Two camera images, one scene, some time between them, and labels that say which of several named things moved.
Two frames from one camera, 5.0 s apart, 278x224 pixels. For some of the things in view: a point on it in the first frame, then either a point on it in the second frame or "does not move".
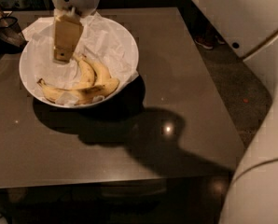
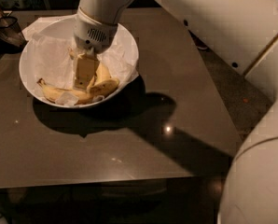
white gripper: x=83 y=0 to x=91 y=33
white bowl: x=105 y=62 does not move
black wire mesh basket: x=6 y=35 does not move
